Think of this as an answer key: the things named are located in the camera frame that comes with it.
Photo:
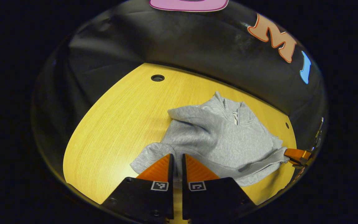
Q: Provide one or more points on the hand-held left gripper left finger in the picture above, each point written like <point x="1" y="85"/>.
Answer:
<point x="144" y="199"/>

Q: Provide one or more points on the grey zip-neck sweatshirt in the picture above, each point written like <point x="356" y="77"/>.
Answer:
<point x="225" y="137"/>

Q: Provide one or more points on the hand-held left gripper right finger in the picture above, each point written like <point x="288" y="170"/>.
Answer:
<point x="210" y="199"/>

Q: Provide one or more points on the black backdrop cloth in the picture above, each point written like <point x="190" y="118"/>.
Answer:
<point x="182" y="40"/>

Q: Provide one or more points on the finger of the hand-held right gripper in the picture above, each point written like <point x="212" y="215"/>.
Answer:
<point x="297" y="154"/>

